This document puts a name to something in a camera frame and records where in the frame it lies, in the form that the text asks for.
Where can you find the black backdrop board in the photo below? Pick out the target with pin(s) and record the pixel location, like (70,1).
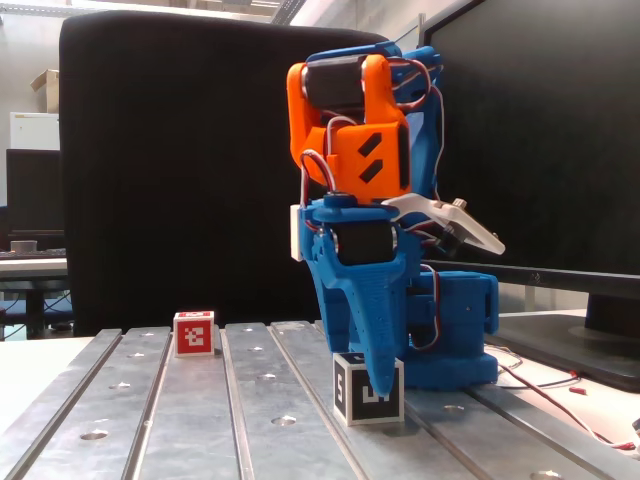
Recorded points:
(175,175)

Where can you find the brown cardboard box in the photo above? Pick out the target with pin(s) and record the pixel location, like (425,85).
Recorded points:
(47,85)

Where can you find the black cube with number five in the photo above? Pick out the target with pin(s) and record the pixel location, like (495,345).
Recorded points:
(345,390)

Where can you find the red cube with white pattern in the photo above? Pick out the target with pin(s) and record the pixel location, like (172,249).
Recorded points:
(192,337)

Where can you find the blue and orange robot arm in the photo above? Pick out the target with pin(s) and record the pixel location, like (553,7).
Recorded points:
(370,150)

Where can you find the aluminium slotted base plate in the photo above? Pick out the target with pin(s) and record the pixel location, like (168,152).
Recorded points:
(200,425)

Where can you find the small grey cup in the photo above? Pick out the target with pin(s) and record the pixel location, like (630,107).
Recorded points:
(23,246)

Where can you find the grey background desk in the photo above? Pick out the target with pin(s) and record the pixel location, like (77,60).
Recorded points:
(30,267)

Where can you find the black background monitor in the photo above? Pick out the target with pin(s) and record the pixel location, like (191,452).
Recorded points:
(35,190)

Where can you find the dark keyboard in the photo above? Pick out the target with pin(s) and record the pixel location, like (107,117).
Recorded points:
(40,253)

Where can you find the black Dell monitor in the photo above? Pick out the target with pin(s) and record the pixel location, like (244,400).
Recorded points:
(550,150)

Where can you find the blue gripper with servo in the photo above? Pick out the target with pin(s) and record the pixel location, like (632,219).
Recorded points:
(361,280)

